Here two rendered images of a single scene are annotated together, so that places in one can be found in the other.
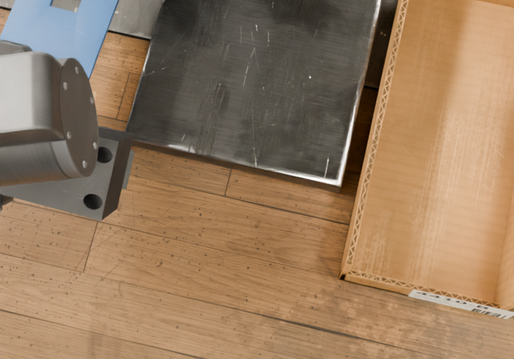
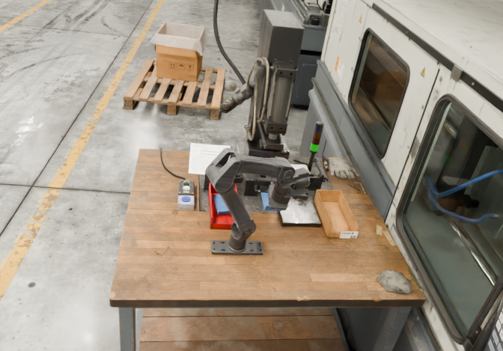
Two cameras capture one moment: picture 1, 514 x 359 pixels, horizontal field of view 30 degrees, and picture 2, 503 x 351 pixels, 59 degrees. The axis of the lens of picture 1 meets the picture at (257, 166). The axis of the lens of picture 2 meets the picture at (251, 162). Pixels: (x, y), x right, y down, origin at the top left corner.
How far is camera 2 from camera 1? 1.45 m
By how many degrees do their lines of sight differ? 46
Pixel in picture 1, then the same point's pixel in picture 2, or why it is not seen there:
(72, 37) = not seen: hidden behind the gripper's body
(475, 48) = (330, 207)
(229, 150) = (301, 221)
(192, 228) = (299, 235)
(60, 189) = (302, 193)
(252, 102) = (300, 215)
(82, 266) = (284, 242)
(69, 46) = not seen: hidden behind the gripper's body
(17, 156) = (304, 179)
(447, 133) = (332, 217)
